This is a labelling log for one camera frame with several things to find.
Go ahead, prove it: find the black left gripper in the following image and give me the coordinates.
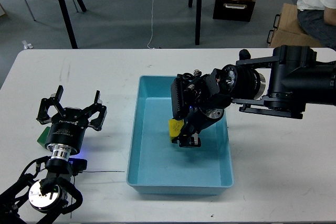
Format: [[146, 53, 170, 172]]
[[36, 85, 107, 155]]

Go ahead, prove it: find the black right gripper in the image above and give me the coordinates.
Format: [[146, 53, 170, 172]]
[[170, 107, 225, 147]]

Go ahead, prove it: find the yellow block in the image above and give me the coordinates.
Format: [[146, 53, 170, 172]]
[[169, 119, 184, 137]]

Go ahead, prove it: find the green block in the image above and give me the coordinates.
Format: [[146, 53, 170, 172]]
[[37, 126, 50, 148]]

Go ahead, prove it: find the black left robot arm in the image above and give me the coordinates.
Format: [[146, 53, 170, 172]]
[[1, 86, 107, 223]]

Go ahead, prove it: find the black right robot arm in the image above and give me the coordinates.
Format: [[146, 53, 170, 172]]
[[169, 45, 335, 147]]

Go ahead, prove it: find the light blue plastic bin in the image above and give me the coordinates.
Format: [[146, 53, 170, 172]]
[[127, 76, 234, 195]]

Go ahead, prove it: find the dark wooden crate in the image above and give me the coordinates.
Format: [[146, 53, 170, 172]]
[[213, 0, 256, 22]]

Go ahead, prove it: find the seated person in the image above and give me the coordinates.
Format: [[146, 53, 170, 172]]
[[297, 0, 335, 50]]

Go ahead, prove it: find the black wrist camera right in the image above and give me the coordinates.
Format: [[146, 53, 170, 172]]
[[171, 74, 190, 120]]

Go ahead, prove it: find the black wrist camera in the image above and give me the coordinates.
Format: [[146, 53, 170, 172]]
[[69, 158, 88, 176], [171, 74, 190, 120]]

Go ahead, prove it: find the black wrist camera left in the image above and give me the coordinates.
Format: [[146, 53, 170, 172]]
[[69, 158, 88, 176]]

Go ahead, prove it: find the cardboard box with handles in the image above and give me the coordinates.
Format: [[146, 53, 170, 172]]
[[267, 3, 323, 48]]

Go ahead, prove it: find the white floor cable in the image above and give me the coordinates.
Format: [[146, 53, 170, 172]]
[[136, 0, 161, 50]]

